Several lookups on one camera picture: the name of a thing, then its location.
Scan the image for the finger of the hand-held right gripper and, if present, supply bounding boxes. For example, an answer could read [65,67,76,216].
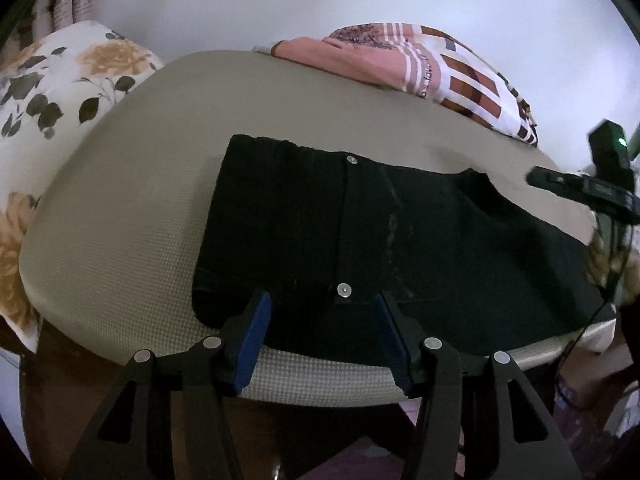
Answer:
[526,165,586,201]

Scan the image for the black pants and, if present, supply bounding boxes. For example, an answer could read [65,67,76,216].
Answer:
[191,134,617,361]

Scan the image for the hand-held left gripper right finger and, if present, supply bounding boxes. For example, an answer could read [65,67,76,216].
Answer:
[372,291,586,480]

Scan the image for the black cable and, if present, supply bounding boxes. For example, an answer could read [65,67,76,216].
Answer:
[552,220,633,406]

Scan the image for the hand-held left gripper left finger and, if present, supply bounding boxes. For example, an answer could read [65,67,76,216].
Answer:
[61,290,273,480]

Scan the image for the floral pillow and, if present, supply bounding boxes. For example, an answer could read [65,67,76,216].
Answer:
[0,20,166,353]

